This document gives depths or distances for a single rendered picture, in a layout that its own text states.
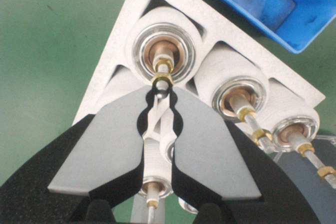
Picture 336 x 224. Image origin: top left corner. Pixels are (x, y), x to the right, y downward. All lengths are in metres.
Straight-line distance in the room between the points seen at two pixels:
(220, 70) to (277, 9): 0.31
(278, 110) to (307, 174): 0.42
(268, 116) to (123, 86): 0.23
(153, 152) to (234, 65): 0.23
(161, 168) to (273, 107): 0.22
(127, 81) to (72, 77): 0.31
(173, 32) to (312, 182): 0.60
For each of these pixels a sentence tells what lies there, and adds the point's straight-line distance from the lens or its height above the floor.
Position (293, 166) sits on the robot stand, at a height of 0.09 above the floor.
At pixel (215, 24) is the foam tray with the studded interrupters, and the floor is 0.18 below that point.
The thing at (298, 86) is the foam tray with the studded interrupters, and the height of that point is 0.18.
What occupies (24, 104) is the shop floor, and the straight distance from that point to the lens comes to 0.71.
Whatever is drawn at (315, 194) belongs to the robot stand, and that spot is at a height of 0.19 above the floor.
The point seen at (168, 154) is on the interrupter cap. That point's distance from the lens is 0.30.
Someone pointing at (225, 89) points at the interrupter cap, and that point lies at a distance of 0.24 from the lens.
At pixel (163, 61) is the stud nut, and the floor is 0.29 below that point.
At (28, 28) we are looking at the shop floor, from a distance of 0.58.
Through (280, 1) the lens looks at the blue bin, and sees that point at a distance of 0.52.
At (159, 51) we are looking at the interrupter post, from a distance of 0.19.
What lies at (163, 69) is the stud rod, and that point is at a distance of 0.16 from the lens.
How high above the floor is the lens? 0.45
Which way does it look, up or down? 59 degrees down
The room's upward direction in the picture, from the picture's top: 180 degrees clockwise
